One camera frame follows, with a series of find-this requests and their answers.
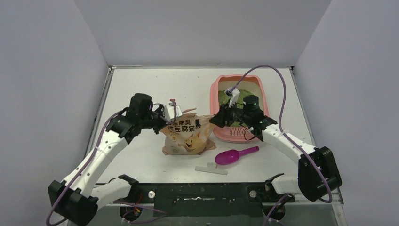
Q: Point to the white bag clip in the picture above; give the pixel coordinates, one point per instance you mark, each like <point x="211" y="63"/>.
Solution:
<point x="211" y="168"/>

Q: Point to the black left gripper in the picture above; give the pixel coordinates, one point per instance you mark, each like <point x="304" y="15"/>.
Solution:
<point x="160" y="109"/>

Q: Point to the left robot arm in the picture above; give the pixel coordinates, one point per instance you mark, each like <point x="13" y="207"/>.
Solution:
<point x="76" y="197"/>

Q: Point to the green cat litter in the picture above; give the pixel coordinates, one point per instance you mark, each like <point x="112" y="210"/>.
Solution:
<point x="223" y="99"/>

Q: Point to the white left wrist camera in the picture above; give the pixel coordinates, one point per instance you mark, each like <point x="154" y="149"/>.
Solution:
<point x="172" y="111"/>

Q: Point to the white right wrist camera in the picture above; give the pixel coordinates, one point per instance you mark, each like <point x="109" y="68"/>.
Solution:
<point x="233" y="93"/>

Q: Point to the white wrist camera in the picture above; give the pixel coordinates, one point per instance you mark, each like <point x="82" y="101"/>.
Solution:
<point x="172" y="111"/>
<point x="233" y="93"/>

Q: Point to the beige cat litter bag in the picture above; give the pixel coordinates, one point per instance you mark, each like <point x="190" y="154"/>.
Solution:
<point x="189" y="134"/>

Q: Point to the pink litter box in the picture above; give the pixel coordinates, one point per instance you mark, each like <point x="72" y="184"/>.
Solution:
<point x="250" y="83"/>

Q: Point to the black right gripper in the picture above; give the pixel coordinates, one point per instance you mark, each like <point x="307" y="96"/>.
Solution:
<point x="222" y="117"/>

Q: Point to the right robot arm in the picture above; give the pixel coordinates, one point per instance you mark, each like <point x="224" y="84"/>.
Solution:
<point x="318" y="174"/>

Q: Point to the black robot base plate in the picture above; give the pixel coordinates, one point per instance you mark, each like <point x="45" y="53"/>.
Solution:
<point x="253" y="199"/>

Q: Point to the purple litter scoop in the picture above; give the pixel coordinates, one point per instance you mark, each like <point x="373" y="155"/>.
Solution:
<point x="232" y="156"/>

